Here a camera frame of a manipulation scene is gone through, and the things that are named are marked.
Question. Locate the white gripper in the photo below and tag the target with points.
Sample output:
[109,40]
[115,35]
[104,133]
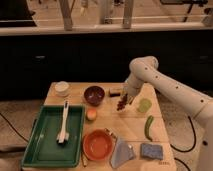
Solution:
[130,93]

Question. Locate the dark red grape bunch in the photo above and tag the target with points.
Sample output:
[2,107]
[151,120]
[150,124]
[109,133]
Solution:
[122,103]

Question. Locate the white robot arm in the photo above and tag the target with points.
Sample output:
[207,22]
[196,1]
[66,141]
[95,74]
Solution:
[196,104]

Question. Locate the brown rectangular block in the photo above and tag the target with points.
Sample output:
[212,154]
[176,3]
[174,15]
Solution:
[113,92]

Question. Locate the light green cup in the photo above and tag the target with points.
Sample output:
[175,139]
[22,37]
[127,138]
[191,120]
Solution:
[144,105]

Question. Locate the dark purple bowl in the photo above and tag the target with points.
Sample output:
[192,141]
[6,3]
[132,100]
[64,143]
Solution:
[94,95]

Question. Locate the peach fruit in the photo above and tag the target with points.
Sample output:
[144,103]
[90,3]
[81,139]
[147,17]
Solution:
[91,114]

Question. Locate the blue sponge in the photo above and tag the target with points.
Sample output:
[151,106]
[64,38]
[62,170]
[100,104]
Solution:
[151,151]

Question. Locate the grey folded cloth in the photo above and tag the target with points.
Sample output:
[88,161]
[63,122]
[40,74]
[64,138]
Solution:
[122,153]

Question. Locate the orange bowl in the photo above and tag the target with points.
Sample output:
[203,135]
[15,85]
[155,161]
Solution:
[97,145]

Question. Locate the small white cup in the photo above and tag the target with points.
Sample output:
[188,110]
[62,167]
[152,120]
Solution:
[62,89]

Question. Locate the white spatula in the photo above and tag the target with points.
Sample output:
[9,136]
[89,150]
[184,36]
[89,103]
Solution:
[63,135]

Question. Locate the green plastic tray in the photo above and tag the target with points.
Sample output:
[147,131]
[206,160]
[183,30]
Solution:
[43,151]

